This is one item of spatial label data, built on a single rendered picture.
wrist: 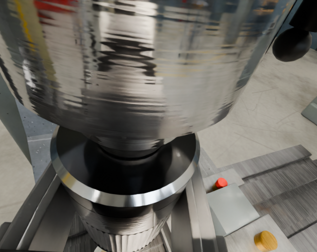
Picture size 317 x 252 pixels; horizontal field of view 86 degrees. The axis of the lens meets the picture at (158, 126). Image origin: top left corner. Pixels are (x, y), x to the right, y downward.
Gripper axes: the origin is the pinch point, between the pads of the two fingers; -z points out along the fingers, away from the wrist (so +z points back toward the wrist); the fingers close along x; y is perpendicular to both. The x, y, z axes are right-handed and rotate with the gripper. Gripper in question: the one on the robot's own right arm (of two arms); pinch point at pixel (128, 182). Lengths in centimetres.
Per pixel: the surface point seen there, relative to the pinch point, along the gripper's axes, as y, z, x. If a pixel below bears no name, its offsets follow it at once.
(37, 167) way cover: 31.6, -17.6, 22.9
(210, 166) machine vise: 22.2, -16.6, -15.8
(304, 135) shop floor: 121, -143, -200
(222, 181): 15.8, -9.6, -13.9
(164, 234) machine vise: 27.4, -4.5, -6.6
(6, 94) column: 19.1, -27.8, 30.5
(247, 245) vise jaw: 18.3, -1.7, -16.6
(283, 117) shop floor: 121, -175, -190
